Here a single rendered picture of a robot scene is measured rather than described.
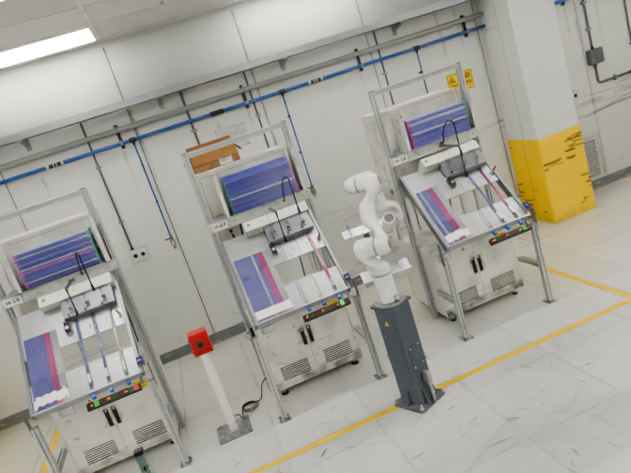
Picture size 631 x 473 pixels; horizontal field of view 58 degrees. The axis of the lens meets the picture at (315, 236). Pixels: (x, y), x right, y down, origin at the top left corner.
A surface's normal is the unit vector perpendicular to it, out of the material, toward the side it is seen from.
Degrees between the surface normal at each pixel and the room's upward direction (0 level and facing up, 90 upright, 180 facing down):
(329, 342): 90
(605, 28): 90
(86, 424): 90
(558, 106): 90
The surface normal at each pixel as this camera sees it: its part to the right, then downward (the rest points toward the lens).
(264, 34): 0.26, 0.15
